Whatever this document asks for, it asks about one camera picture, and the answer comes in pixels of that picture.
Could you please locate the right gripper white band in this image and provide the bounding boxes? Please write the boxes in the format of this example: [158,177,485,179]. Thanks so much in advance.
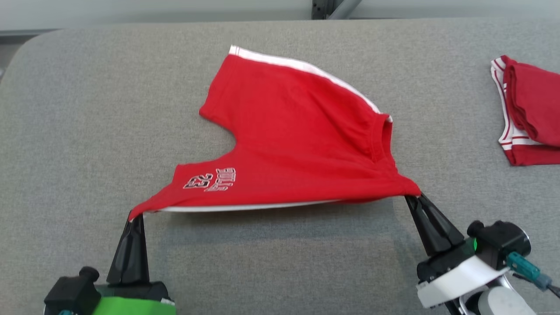
[404,193,511,309]

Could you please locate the grey metal stand with bracket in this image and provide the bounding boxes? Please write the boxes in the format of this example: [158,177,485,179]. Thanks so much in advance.
[311,0,363,21]

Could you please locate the grey fabric sofa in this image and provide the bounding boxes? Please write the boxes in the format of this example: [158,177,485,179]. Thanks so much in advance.
[0,17,560,315]

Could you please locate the red Bulls jersey white sleeves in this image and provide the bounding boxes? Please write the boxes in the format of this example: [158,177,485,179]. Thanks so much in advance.
[490,55,560,167]

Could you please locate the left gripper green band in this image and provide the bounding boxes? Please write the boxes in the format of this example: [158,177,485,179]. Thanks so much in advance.
[91,213,177,315]

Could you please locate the right teal plug black cable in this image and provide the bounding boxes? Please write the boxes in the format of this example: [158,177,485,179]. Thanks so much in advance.
[505,251,560,299]

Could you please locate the red shorts white trim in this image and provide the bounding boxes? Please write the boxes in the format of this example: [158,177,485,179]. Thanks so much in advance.
[129,45,422,222]

